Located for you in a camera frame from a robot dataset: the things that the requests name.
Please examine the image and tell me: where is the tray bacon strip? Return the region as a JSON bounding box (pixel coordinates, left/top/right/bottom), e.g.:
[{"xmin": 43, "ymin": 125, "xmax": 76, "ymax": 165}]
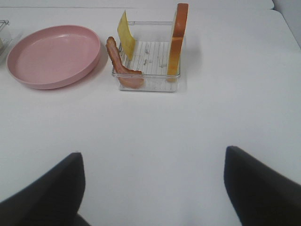
[{"xmin": 106, "ymin": 36, "xmax": 144, "ymax": 89}]

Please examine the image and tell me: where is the yellow cheese slice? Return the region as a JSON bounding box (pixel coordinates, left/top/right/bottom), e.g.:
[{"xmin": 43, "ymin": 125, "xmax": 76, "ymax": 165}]
[{"xmin": 117, "ymin": 11, "xmax": 136, "ymax": 60}]

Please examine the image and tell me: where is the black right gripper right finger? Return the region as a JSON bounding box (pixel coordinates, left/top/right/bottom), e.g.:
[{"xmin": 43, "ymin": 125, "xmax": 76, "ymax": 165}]
[{"xmin": 224, "ymin": 146, "xmax": 301, "ymax": 226}]

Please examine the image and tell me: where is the clear plastic tray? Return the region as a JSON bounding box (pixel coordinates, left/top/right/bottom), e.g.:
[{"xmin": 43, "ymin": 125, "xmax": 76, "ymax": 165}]
[
  {"xmin": 112, "ymin": 21, "xmax": 181, "ymax": 92},
  {"xmin": 0, "ymin": 20, "xmax": 13, "ymax": 56}
]

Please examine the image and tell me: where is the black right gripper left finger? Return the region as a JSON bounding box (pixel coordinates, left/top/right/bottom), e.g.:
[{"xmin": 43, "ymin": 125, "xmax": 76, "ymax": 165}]
[{"xmin": 0, "ymin": 153, "xmax": 89, "ymax": 226}]

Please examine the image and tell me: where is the clear right plastic tray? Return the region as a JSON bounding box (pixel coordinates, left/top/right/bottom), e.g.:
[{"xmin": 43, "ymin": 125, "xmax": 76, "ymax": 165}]
[{"xmin": 112, "ymin": 21, "xmax": 181, "ymax": 92}]

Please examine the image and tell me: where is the pink round plate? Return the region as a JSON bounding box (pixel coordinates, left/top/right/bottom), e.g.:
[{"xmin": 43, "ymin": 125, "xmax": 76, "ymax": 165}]
[{"xmin": 6, "ymin": 25, "xmax": 101, "ymax": 89}]

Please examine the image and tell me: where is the clear left plastic tray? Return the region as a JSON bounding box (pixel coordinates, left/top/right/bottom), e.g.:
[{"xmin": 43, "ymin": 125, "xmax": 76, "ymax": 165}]
[{"xmin": 0, "ymin": 20, "xmax": 13, "ymax": 56}]

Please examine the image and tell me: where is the right tray bread slice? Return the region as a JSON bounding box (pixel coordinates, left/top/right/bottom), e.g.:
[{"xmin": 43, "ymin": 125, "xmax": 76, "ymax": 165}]
[{"xmin": 166, "ymin": 3, "xmax": 189, "ymax": 82}]

